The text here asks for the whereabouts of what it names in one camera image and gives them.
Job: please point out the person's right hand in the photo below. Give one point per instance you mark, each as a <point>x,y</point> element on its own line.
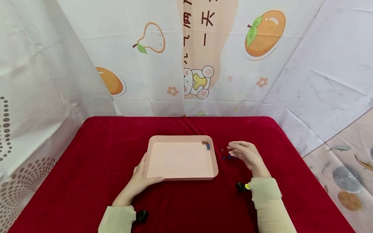
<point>250,157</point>

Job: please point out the person's left hand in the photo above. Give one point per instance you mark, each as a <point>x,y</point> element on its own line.
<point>139,179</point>

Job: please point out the person's right fingers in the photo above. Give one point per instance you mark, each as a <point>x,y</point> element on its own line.
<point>235,149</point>

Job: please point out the person's left fingers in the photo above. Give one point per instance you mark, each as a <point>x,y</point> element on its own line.
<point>143,163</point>

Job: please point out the person's left thumb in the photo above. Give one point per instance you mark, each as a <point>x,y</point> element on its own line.
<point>156,179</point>

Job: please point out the pink rectangular plastic tray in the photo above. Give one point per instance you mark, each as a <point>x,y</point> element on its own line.
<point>180,160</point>

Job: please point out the black wrist band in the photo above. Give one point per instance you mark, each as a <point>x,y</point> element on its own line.
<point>241,186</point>
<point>142,216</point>

